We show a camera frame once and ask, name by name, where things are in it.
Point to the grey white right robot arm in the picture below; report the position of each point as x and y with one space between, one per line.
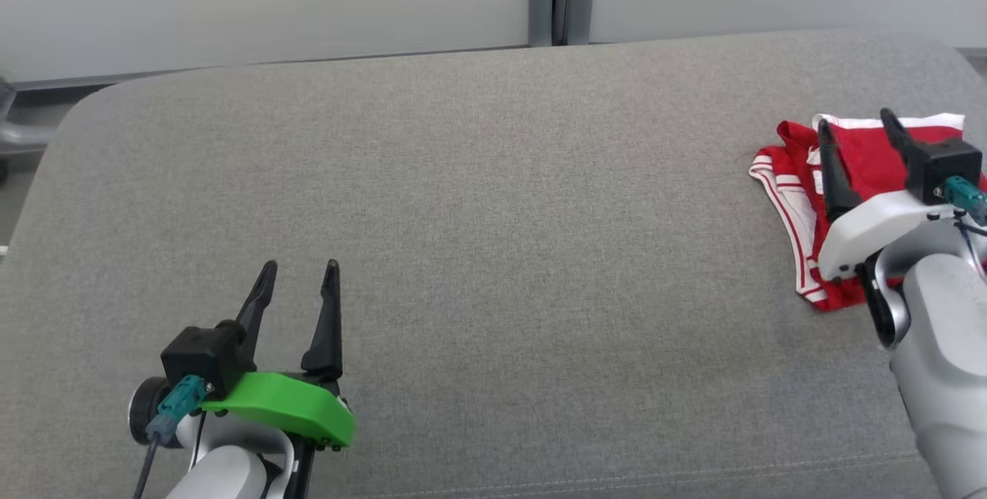
941 345

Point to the red shorts with white stripe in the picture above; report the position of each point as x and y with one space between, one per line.
871 156

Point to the red jersey with white sleeves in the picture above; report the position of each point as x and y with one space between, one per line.
786 198

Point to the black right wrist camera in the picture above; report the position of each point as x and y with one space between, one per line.
948 163

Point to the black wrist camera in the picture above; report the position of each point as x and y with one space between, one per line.
204 352
948 163

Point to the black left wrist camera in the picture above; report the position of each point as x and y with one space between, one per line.
204 352

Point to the grey partition post with caster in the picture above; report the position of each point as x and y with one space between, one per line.
15 133

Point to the grey fabric sofa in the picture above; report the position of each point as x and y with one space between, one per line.
501 252

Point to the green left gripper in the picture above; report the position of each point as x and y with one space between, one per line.
293 406

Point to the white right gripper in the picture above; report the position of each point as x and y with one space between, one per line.
871 221

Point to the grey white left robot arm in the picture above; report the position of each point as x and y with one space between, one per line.
231 468

